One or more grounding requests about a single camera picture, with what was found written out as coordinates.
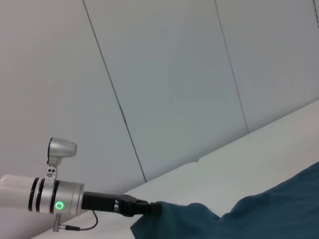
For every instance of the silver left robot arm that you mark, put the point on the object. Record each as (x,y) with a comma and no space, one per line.
(37,194)

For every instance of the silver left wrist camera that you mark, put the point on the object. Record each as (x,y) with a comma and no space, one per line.
(61,149)

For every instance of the teal blue shirt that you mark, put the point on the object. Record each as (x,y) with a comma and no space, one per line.
(249,214)

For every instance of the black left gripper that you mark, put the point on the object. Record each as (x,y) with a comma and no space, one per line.
(104,201)

